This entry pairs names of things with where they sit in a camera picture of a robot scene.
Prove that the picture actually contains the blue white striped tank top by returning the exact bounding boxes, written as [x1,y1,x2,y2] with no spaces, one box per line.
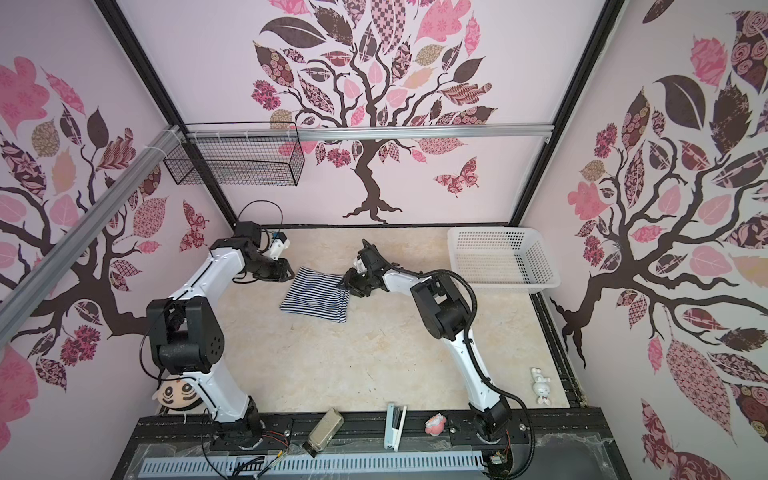
[279,267,349,323]

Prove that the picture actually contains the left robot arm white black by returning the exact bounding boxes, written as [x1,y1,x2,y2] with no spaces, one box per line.
[147,221,294,449]

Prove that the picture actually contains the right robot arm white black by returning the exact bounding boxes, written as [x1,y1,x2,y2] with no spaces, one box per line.
[339,240,511,442]

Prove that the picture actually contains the white plastic laundry basket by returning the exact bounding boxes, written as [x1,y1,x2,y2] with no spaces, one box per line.
[447,227,561,294]

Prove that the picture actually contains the white stapler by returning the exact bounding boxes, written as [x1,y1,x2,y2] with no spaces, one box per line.
[384,403,407,452]

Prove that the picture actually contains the cartoon doll head toy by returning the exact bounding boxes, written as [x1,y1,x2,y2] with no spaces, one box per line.
[151,378,203,413]

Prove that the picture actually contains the tan rectangular box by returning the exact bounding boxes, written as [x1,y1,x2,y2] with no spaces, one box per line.
[302,408,345,458]

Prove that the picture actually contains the pink white small toy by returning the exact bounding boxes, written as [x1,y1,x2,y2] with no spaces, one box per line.
[424,413,447,437]

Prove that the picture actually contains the small white figurine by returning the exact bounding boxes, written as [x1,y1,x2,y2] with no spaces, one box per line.
[530,367,551,406]

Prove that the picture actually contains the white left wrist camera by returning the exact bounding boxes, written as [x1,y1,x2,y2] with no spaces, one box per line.
[267,232,290,261]

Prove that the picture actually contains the black left camera cable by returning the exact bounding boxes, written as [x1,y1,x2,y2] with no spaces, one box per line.
[236,199,286,238]

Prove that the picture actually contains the black wire basket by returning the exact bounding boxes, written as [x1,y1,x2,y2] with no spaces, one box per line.
[164,120,305,187]

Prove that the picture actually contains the aluminium rail back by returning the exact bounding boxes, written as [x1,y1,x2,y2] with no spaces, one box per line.
[186,123,554,141]

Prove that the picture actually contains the aluminium rail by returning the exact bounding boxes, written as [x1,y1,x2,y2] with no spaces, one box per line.
[186,123,554,141]
[1,125,183,345]

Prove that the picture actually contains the white slotted cable duct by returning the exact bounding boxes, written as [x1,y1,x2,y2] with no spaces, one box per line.
[134,451,483,479]

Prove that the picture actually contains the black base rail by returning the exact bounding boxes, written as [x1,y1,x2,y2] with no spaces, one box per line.
[110,407,630,479]

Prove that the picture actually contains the aluminium rail left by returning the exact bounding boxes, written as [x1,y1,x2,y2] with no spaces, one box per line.
[1,125,183,345]

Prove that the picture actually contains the black corner frame post right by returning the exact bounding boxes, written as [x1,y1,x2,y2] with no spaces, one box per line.
[507,0,627,227]

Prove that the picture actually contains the black corner frame post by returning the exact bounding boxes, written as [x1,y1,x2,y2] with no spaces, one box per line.
[507,0,627,227]
[94,0,237,228]

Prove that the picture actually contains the black corner frame post left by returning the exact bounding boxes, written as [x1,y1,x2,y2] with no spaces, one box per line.
[94,0,237,228]

